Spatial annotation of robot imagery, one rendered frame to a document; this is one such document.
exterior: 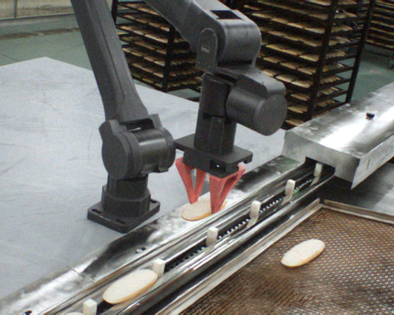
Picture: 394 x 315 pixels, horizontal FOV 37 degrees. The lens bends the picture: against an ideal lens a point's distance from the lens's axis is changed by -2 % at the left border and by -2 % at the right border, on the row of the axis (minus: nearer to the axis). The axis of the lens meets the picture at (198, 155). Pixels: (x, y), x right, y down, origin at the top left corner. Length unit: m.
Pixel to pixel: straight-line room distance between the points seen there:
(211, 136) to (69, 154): 0.53
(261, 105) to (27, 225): 0.47
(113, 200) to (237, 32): 0.39
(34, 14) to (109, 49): 5.42
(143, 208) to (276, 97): 0.38
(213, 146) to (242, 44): 0.15
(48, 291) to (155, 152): 0.31
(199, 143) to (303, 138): 0.50
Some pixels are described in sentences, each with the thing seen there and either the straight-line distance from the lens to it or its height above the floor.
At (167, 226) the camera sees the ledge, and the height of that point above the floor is 0.86.
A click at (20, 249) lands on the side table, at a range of 0.96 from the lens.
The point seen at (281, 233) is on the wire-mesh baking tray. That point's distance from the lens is 0.95.
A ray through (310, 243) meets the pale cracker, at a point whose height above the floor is 0.91.
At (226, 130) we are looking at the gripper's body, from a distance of 0.82.
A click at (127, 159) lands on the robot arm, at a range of 0.94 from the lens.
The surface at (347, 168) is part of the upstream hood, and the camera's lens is 1.27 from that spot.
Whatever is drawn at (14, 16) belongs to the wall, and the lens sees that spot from 6.27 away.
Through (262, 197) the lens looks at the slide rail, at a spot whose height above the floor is 0.85.
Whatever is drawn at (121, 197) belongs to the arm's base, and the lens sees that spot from 1.02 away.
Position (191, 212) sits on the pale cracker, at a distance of 0.86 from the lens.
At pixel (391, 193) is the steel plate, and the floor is 0.82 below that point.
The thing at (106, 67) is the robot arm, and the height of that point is 1.07.
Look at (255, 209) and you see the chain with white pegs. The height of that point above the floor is 0.86.
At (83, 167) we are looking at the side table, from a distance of 1.24.
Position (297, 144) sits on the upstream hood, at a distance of 1.31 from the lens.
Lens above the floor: 1.35
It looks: 23 degrees down
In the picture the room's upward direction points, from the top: 9 degrees clockwise
